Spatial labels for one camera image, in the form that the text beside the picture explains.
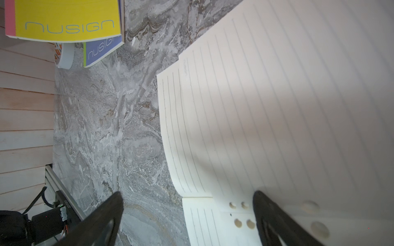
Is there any open cream notebook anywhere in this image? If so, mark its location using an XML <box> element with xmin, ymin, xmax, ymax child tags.
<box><xmin>157</xmin><ymin>1</ymin><xmax>394</xmax><ymax>246</ymax></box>

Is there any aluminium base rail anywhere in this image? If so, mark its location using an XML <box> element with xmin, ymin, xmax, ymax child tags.
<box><xmin>45</xmin><ymin>164</ymin><xmax>86</xmax><ymax>224</ymax></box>

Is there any purple cover notebook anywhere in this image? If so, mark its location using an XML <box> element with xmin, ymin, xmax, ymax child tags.
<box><xmin>83</xmin><ymin>0</ymin><xmax>125</xmax><ymax>68</ymax></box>

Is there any clear tape roll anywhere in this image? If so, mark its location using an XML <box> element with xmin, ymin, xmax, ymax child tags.
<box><xmin>54</xmin><ymin>43</ymin><xmax>75</xmax><ymax>70</ymax></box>

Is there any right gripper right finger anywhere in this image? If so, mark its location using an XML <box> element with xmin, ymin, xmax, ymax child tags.
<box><xmin>252</xmin><ymin>191</ymin><xmax>322</xmax><ymax>246</ymax></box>

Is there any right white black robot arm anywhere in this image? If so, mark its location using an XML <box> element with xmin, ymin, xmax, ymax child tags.
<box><xmin>1</xmin><ymin>191</ymin><xmax>321</xmax><ymax>246</ymax></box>

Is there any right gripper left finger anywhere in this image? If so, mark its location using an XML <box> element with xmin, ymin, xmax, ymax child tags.
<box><xmin>56</xmin><ymin>191</ymin><xmax>124</xmax><ymax>246</ymax></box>

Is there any yellow cover notebook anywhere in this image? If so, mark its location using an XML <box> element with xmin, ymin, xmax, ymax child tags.
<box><xmin>3</xmin><ymin>1</ymin><xmax>121</xmax><ymax>43</ymax></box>

